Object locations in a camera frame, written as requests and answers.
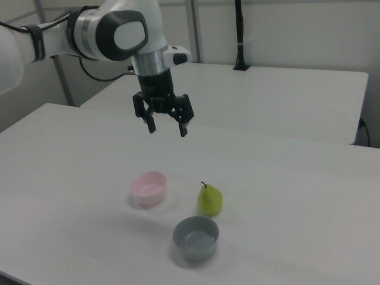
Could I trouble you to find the grey plastic bowl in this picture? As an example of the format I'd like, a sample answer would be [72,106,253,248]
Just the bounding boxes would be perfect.
[172,216,220,262]

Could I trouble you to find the grey metal frame post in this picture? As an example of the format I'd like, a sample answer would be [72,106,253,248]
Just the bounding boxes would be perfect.
[183,0,205,64]
[52,55,75,107]

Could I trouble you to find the white side table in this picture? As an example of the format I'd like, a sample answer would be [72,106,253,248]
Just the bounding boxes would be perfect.
[79,61,370,146]

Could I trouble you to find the white cable tie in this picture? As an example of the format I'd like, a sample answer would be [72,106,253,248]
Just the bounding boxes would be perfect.
[238,36,259,48]

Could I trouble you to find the black wall cable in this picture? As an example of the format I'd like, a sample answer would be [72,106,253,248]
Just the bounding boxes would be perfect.
[359,118,372,147]

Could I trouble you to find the black pole with clamp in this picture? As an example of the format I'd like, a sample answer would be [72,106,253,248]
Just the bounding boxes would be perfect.
[232,0,252,71]

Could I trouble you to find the pink plastic bowl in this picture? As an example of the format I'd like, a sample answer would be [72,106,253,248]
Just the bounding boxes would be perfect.
[129,170,169,208]

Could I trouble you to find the green pear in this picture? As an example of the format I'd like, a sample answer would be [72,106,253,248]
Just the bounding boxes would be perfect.
[197,181,223,217]

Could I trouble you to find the black strap on arm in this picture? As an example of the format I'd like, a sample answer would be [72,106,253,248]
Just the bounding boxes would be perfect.
[27,24,46,62]

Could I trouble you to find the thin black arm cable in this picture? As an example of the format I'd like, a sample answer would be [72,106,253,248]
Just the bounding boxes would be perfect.
[0,21,135,81]

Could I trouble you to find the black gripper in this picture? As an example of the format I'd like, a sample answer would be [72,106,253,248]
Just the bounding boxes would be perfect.
[132,68,195,138]

